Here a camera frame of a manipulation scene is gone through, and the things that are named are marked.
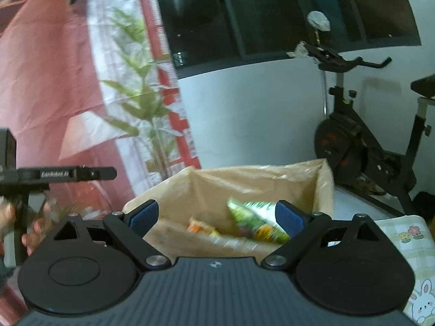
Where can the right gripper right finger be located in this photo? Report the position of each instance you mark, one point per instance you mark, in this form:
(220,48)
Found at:
(304,231)

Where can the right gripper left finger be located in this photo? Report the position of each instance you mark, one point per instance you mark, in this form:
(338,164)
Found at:
(128,231)

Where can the green white snack bag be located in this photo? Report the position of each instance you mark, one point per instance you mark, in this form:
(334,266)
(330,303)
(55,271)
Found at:
(257,221)

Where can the orange snack bar wrapper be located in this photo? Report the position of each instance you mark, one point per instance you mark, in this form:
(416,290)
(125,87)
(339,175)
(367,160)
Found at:
(201,227)

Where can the brown cardboard box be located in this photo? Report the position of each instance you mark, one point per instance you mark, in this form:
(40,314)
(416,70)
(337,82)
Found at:
(203,195)

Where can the checked green tablecloth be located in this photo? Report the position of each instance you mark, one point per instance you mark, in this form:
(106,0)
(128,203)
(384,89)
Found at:
(412,237)

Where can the white cloth on bike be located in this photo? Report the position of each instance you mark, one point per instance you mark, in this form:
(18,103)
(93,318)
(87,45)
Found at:
(318,21)

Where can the dark window frame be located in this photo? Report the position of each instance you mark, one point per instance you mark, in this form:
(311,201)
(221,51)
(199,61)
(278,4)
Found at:
(209,35)

